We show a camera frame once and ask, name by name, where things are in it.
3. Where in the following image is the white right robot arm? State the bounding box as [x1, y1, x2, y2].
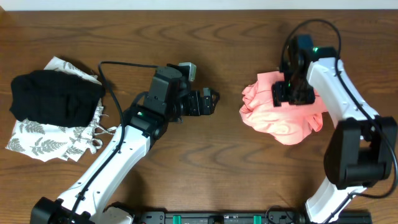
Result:
[271, 35, 397, 223]

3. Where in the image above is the white fern-print drawstring bag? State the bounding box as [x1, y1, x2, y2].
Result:
[6, 57, 115, 162]

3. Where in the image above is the pink cloth garment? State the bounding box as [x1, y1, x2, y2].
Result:
[239, 72, 328, 145]

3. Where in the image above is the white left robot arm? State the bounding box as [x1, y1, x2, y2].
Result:
[30, 63, 220, 224]

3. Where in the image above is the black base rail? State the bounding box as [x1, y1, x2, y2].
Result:
[102, 202, 374, 224]

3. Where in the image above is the black folded garment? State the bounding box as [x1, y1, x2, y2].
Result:
[10, 70, 105, 128]

